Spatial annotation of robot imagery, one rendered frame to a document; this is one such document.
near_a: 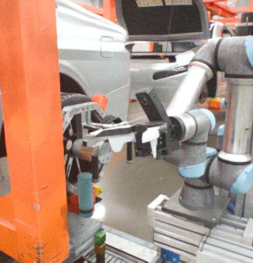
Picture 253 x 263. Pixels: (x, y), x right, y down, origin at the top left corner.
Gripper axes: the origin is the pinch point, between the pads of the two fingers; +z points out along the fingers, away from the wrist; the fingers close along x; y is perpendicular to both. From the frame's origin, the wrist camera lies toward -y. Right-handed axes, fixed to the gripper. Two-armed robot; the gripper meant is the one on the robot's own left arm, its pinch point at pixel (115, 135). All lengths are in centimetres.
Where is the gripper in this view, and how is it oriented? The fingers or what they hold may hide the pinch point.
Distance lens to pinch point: 60.8
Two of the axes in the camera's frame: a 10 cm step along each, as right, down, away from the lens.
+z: -7.2, 1.8, -6.7
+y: 1.0, 9.8, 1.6
